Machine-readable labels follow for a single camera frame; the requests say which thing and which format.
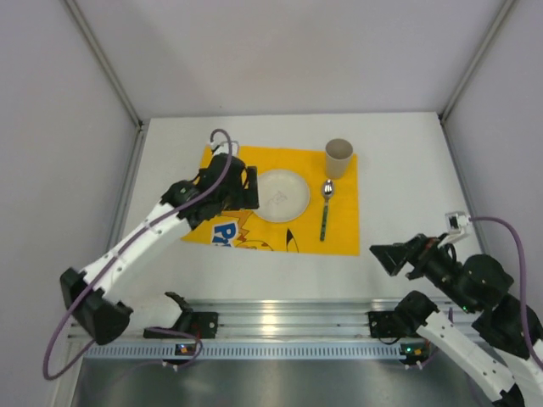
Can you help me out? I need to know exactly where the beige paper cup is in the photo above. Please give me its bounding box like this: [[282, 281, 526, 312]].
[[325, 138, 353, 180]]

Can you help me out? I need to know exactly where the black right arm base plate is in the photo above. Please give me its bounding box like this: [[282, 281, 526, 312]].
[[367, 311, 421, 345]]

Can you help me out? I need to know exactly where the yellow cartoon print cloth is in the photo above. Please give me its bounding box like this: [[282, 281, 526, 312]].
[[183, 146, 360, 256]]

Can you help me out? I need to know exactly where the spoon with teal handle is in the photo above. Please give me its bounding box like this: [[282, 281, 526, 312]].
[[319, 179, 335, 242]]

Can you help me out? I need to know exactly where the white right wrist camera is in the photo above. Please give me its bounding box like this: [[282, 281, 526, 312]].
[[438, 211, 471, 247]]

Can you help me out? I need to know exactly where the left aluminium corner post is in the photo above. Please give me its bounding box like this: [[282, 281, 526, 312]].
[[60, 0, 143, 128]]

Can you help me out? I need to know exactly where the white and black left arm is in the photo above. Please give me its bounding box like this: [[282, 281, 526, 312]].
[[59, 153, 259, 345]]

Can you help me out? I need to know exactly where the perforated grey cable duct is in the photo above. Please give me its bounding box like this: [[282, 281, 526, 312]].
[[85, 341, 430, 361]]

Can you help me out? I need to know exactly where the cream round plate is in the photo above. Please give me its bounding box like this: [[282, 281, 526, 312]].
[[254, 170, 311, 223]]

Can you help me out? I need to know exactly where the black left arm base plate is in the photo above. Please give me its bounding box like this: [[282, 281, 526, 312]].
[[143, 311, 219, 339]]

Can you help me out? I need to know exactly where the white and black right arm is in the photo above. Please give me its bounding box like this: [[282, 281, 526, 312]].
[[370, 234, 542, 406]]

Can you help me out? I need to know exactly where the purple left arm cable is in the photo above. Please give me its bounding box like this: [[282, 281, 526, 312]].
[[42, 128, 243, 381]]

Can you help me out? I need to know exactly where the aluminium corner post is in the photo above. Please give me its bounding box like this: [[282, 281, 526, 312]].
[[60, 0, 143, 128], [438, 0, 519, 126]]

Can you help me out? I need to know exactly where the right aluminium corner post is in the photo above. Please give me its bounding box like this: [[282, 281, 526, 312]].
[[438, 0, 519, 126]]

